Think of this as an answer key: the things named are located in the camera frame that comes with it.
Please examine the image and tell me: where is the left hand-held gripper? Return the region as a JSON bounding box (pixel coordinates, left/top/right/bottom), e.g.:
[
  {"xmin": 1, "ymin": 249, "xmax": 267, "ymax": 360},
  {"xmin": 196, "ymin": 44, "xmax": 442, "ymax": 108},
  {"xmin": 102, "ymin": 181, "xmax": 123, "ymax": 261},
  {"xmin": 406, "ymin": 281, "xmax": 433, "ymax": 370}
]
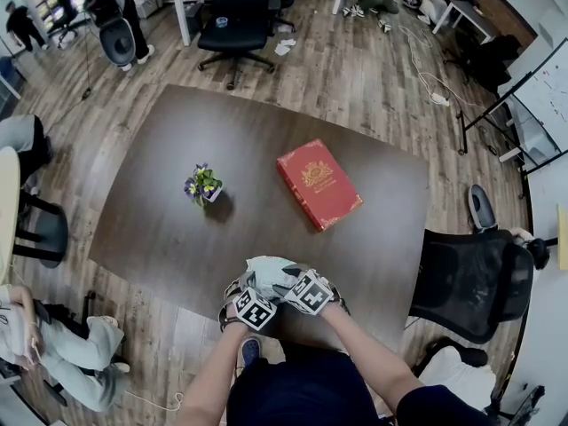
[{"xmin": 217, "ymin": 269, "xmax": 279, "ymax": 332}]

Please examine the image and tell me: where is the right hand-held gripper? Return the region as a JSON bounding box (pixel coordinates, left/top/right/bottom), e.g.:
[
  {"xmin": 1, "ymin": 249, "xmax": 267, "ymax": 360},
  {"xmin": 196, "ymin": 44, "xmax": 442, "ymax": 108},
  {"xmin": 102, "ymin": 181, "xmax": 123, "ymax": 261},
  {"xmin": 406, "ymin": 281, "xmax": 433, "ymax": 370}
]
[{"xmin": 269, "ymin": 262, "xmax": 335, "ymax": 317}]

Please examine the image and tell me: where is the white cloth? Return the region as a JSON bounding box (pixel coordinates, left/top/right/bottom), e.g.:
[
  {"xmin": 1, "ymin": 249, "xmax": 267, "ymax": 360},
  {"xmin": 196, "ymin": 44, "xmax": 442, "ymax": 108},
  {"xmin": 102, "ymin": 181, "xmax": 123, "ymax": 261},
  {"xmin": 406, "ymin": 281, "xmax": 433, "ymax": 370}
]
[{"xmin": 245, "ymin": 255, "xmax": 312, "ymax": 304}]

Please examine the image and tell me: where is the person's left forearm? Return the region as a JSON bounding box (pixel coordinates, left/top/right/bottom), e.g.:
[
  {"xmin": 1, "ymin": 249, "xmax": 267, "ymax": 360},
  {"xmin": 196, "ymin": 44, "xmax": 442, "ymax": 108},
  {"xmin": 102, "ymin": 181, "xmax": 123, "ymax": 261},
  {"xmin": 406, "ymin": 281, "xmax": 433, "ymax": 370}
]
[{"xmin": 175, "ymin": 321, "xmax": 249, "ymax": 426}]

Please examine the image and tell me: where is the person's right forearm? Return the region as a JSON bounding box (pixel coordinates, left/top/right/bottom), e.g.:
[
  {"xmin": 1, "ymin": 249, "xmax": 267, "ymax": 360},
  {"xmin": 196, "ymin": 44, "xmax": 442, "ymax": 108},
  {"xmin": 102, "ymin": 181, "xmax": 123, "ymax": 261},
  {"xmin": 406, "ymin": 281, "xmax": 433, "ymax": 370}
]
[{"xmin": 319, "ymin": 302, "xmax": 425, "ymax": 416}]

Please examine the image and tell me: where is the person's left blue shoe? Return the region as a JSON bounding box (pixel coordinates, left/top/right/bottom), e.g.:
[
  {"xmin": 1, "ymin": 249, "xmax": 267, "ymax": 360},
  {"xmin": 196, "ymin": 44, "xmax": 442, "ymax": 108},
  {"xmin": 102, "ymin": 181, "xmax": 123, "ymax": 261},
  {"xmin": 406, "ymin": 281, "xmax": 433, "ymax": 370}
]
[{"xmin": 241, "ymin": 335, "xmax": 261, "ymax": 367}]

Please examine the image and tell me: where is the red hardcover book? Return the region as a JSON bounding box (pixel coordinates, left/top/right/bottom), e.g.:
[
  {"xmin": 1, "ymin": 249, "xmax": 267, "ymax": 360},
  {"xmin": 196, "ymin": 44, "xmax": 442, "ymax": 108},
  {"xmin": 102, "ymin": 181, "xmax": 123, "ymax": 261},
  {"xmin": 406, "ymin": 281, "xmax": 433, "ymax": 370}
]
[{"xmin": 276, "ymin": 138, "xmax": 365, "ymax": 233}]

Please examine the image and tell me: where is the small potted purple flower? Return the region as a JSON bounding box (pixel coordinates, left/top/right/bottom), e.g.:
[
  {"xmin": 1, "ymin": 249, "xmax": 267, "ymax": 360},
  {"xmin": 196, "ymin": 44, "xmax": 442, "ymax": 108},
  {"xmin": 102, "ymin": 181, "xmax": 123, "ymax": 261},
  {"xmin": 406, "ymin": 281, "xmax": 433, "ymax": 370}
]
[{"xmin": 184, "ymin": 162, "xmax": 224, "ymax": 208}]

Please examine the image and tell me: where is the person's dark shirt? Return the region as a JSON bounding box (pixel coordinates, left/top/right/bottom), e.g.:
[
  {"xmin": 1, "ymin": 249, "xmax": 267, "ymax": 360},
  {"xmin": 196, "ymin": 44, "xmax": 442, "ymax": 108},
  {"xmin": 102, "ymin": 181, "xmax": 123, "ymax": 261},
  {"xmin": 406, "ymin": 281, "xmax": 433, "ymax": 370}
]
[{"xmin": 225, "ymin": 342, "xmax": 489, "ymax": 426}]

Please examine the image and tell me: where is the black mesh office chair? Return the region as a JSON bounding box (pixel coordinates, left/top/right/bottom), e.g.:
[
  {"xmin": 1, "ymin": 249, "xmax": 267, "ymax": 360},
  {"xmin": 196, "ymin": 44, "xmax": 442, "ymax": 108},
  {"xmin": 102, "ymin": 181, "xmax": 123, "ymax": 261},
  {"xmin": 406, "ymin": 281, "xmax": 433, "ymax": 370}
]
[{"xmin": 406, "ymin": 183, "xmax": 536, "ymax": 345}]

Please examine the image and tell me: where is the black oval backpack device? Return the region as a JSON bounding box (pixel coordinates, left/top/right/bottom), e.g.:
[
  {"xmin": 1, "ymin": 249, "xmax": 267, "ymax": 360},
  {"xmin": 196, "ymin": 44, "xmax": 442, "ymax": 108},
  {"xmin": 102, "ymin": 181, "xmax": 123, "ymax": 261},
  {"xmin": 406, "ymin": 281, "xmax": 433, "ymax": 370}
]
[{"xmin": 99, "ymin": 18, "xmax": 135, "ymax": 67}]

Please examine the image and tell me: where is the black high-back office chair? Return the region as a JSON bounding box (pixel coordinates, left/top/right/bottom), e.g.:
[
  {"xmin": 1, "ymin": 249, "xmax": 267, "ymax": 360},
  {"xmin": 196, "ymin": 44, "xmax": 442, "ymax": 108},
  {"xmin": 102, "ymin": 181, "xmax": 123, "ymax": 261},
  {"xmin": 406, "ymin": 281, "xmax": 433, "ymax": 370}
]
[{"xmin": 197, "ymin": 0, "xmax": 296, "ymax": 91}]

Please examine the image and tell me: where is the whiteboard on black stand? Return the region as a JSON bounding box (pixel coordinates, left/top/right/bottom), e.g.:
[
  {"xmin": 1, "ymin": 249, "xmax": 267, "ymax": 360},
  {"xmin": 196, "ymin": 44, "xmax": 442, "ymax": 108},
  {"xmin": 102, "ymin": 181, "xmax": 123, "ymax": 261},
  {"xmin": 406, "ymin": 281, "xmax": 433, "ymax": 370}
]
[{"xmin": 456, "ymin": 37, "xmax": 568, "ymax": 177}]

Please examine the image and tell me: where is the dark desk with white legs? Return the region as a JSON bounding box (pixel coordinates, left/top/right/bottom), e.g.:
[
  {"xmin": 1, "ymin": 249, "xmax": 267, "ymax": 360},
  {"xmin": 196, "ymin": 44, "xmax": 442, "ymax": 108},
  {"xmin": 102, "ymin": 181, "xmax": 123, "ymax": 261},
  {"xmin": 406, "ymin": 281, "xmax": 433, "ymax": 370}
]
[{"xmin": 430, "ymin": 0, "xmax": 496, "ymax": 46}]

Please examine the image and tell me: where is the black swivel chair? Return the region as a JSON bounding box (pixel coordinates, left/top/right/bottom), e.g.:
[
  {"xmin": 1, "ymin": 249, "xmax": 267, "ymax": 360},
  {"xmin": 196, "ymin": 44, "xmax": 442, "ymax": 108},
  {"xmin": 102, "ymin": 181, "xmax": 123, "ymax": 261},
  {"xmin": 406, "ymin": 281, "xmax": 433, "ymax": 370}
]
[{"xmin": 46, "ymin": 0, "xmax": 90, "ymax": 51}]

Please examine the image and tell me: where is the long white floor cable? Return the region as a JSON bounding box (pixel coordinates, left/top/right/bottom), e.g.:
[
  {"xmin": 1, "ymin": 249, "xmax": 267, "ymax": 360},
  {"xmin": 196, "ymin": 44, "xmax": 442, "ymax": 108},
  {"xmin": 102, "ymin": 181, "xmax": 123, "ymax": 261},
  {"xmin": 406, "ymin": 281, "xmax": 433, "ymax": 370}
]
[{"xmin": 398, "ymin": 24, "xmax": 489, "ymax": 110}]

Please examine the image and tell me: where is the wooden wall shelf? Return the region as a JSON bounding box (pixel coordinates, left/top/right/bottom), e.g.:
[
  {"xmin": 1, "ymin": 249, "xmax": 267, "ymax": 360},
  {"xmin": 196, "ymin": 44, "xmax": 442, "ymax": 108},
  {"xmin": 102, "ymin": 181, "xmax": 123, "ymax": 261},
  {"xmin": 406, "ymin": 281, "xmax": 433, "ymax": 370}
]
[{"xmin": 556, "ymin": 204, "xmax": 568, "ymax": 271}]

